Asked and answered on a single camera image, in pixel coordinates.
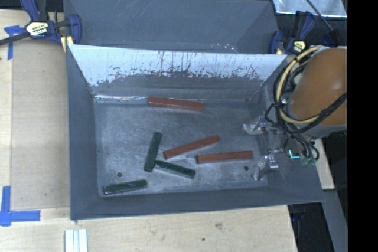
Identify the grey metal bin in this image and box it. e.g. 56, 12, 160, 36
62, 0, 326, 221

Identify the dark green flat block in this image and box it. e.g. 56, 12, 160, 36
103, 179, 148, 196
143, 131, 164, 173
154, 159, 197, 179

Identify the red-brown flat block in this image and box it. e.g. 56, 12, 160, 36
162, 135, 221, 161
194, 150, 255, 165
147, 96, 206, 113

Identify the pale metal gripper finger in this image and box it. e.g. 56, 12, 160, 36
242, 121, 268, 135
253, 155, 280, 181

